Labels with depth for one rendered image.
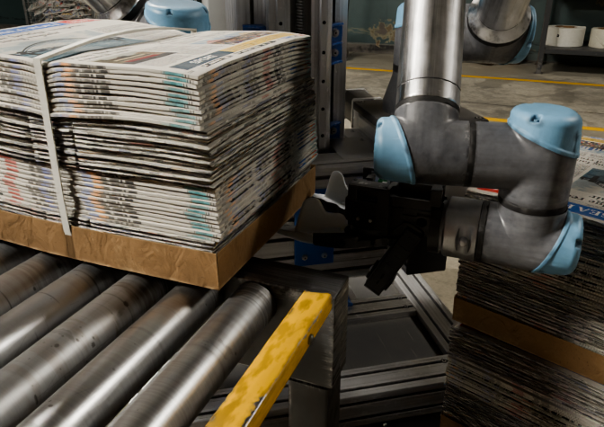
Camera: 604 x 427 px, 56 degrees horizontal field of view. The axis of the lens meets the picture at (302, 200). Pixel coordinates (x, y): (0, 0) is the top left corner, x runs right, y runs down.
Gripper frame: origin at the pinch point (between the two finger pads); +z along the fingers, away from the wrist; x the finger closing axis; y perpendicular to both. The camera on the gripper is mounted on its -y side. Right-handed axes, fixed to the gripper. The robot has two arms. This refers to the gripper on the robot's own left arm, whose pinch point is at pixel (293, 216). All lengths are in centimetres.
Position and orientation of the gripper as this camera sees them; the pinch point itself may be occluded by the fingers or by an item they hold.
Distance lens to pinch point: 77.5
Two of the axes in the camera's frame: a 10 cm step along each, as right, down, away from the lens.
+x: -3.6, 3.6, -8.6
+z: -9.3, -1.4, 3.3
